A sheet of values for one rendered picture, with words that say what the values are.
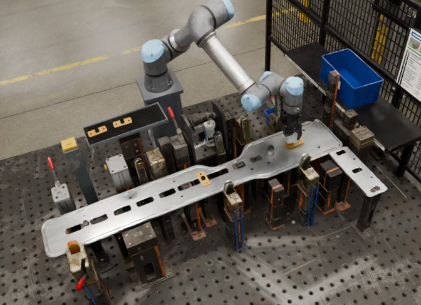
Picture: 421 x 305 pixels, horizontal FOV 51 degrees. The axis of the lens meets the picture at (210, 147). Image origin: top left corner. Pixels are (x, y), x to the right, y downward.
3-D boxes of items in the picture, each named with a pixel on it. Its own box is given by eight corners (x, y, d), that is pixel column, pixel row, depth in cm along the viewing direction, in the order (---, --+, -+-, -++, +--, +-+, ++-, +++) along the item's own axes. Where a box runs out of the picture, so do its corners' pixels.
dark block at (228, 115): (228, 179, 234) (225, 120, 205) (223, 170, 239) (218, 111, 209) (237, 176, 236) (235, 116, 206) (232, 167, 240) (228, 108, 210)
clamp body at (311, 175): (301, 232, 209) (307, 184, 184) (287, 213, 217) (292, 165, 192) (317, 224, 211) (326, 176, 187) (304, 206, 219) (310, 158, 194)
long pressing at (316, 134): (48, 266, 172) (47, 263, 171) (39, 223, 187) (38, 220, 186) (346, 147, 205) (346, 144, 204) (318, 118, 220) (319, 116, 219)
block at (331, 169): (321, 217, 214) (329, 180, 194) (309, 201, 221) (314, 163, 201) (338, 210, 216) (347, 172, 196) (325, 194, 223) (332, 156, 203)
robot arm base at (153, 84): (141, 79, 235) (138, 64, 228) (168, 72, 238) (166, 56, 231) (148, 96, 224) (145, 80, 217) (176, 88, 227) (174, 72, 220)
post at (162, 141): (171, 200, 227) (160, 144, 199) (168, 193, 231) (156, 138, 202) (181, 196, 229) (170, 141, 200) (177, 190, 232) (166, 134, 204)
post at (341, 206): (340, 211, 215) (349, 173, 195) (327, 196, 222) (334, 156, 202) (351, 207, 217) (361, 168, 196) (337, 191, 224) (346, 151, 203)
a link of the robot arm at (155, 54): (139, 69, 224) (133, 46, 215) (158, 57, 231) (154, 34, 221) (155, 78, 218) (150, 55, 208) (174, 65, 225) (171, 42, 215)
